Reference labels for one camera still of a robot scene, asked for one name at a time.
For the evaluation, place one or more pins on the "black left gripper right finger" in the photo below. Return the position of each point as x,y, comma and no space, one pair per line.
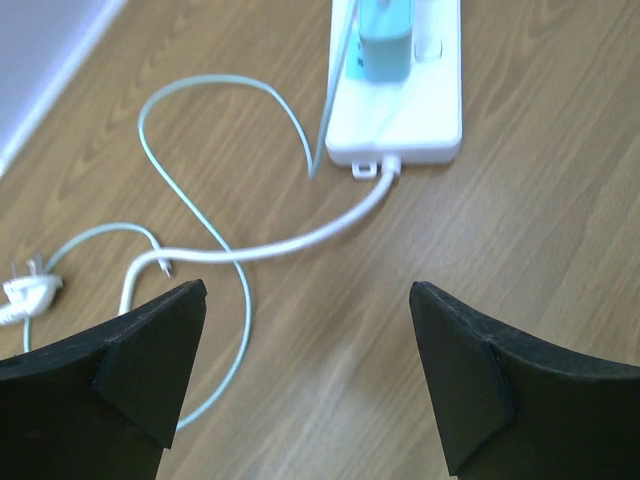
509,405

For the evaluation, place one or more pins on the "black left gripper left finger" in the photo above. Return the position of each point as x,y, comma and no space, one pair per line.
103,403

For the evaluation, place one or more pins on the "white power strip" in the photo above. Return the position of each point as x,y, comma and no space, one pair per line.
419,118

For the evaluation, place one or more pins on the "teal charger plug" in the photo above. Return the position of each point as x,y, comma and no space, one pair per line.
380,45

